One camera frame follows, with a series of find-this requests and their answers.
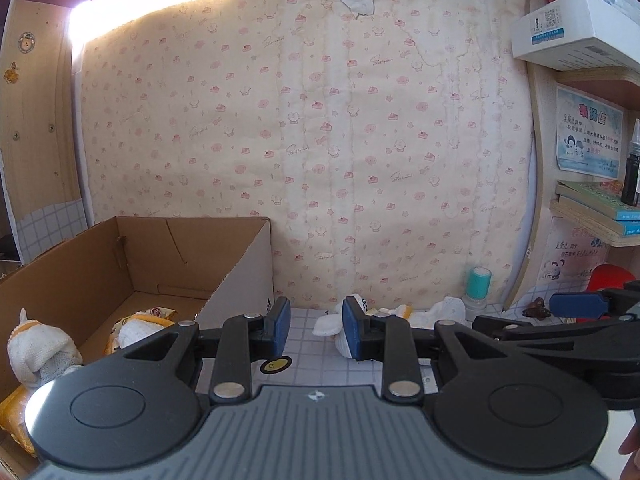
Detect white glove bundle cuff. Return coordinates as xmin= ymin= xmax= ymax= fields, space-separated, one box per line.
xmin=104 ymin=307 xmax=176 ymax=356

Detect stacked blue books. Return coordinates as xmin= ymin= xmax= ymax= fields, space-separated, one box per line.
xmin=550 ymin=180 xmax=639 ymax=247

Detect red cylinder speaker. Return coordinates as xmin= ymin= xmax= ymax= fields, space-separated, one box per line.
xmin=586 ymin=263 xmax=636 ymax=292

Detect cartoon poster lower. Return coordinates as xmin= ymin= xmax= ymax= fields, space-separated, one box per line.
xmin=537 ymin=217 xmax=608 ymax=285

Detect white box on shelf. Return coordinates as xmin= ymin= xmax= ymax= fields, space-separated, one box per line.
xmin=511 ymin=0 xmax=639 ymax=72

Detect cartoon poster upper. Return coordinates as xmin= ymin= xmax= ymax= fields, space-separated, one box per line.
xmin=555 ymin=84 xmax=625 ymax=180

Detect dark ink bottle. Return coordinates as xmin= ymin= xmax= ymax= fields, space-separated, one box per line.
xmin=620 ymin=120 xmax=640 ymax=207

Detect teal stamp bottle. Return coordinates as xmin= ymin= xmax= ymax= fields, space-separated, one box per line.
xmin=462 ymin=266 xmax=491 ymax=322

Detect dark brown hair clip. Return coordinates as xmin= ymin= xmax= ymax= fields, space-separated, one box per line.
xmin=522 ymin=297 xmax=551 ymax=321

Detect cartoon poster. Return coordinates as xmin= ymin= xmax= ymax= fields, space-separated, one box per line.
xmin=555 ymin=84 xmax=625 ymax=180
xmin=537 ymin=217 xmax=608 ymax=285

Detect open cardboard box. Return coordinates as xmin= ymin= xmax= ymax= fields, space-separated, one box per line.
xmin=0 ymin=216 xmax=276 ymax=480

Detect round yellow table sticker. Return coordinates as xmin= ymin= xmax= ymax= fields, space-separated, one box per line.
xmin=259 ymin=356 xmax=293 ymax=375

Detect orange snack bag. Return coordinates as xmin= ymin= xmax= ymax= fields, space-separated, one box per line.
xmin=0 ymin=386 xmax=36 ymax=457

